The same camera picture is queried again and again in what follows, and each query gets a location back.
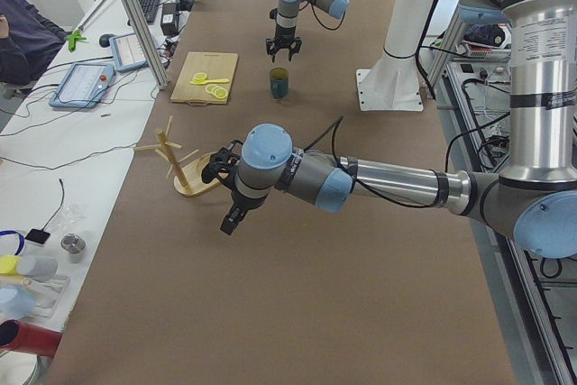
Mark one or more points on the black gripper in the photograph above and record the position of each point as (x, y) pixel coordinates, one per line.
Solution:
(284, 34)
(243, 199)

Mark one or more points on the dark blue yellow-lined cup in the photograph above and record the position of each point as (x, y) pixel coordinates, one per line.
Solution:
(279, 82)

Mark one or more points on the wooden cup storage rack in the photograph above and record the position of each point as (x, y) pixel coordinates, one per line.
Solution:
(185, 172)

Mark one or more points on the grey cup on tray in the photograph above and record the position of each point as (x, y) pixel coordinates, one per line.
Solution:
(41, 268)

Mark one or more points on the yellow cup on tray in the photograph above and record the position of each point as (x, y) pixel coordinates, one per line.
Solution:
(9, 264)

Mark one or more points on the light blue cup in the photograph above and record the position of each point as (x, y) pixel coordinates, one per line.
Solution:
(16, 302)

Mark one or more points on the wooden cutting board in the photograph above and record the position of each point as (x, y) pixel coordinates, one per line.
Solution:
(215, 65)

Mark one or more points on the lemon slice top right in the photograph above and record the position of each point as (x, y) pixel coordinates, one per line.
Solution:
(220, 93)

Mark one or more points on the lemon slice lower stack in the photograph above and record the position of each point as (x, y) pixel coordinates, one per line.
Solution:
(211, 88)

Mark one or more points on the lemon slice front left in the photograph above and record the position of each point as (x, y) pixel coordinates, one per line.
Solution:
(199, 77)

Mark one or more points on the yellow plastic knife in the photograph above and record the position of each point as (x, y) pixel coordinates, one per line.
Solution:
(209, 81)

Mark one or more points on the far teach pendant tablet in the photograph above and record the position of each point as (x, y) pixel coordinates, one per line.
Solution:
(127, 52)

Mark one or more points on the teach pendant tablet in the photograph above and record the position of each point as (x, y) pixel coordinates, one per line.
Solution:
(127, 52)
(84, 85)

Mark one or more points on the small metal weight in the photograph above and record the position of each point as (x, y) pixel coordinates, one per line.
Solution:
(74, 246)

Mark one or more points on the near teach pendant tablet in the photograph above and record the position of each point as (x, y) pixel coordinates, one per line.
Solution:
(84, 85)

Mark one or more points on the red bottle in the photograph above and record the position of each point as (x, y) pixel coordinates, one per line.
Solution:
(26, 338)

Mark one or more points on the person in dark sweater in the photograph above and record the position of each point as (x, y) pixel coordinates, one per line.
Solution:
(29, 42)

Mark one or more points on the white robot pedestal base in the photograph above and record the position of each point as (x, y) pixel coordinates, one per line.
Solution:
(392, 83)

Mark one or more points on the aluminium frame post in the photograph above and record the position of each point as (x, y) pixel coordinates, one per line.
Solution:
(141, 29)

